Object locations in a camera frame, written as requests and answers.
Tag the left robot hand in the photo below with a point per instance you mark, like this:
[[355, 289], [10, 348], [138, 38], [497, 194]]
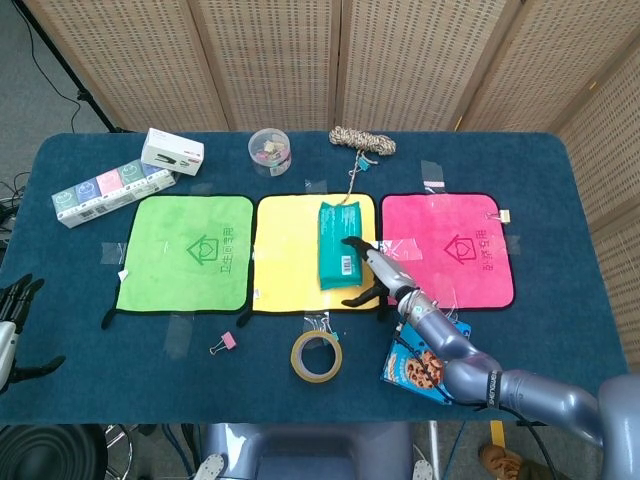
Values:
[[10, 310]]

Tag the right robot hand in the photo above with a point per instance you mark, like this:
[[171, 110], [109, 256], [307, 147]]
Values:
[[387, 272]]

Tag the teal wipes packet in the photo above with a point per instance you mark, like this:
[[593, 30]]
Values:
[[340, 245]]

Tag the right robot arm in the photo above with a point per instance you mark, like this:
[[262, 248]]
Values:
[[500, 385]]

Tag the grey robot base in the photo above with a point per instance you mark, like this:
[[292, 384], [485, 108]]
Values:
[[305, 452]]

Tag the clear tape strip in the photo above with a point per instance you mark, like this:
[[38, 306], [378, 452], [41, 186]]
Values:
[[407, 249], [432, 175], [316, 186], [114, 253], [179, 337]]

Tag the pink cloth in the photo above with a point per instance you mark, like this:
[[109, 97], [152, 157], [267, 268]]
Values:
[[450, 230]]

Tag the small clear binder clip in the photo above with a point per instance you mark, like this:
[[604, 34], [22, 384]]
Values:
[[325, 324]]

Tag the blue cookie box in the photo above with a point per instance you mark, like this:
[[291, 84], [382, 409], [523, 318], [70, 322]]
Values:
[[400, 365]]

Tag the yellow cloth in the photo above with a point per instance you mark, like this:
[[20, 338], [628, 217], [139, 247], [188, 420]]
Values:
[[285, 255]]

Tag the teal binder clip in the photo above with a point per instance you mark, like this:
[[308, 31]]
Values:
[[366, 162]]

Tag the beige binder clip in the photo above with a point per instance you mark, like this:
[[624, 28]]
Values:
[[501, 215]]

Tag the yellow tape roll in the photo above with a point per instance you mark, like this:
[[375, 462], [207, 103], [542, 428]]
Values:
[[300, 367]]

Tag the black round bin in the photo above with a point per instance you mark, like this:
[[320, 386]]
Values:
[[50, 452]]

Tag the multicolour tissue pack box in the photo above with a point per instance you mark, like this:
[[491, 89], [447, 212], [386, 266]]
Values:
[[110, 197]]

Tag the blue table cover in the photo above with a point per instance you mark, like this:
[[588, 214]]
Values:
[[150, 380]]

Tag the clear jar of clips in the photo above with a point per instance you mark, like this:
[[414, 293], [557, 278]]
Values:
[[270, 150]]

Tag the pink binder clip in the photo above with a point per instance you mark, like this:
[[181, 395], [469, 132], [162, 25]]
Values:
[[227, 340]]

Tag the green cloth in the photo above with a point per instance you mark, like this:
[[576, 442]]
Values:
[[185, 255]]

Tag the wicker folding screen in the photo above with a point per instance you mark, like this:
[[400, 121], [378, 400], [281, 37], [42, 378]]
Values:
[[350, 60]]

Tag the brown shoe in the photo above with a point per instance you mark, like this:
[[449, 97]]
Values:
[[500, 457]]

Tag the white stapler box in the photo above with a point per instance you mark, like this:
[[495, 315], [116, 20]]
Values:
[[172, 152]]

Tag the black tripod stand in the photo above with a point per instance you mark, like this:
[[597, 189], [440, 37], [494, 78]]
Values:
[[65, 65]]

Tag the chrome stool frame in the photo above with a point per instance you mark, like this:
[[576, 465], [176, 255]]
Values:
[[120, 450]]

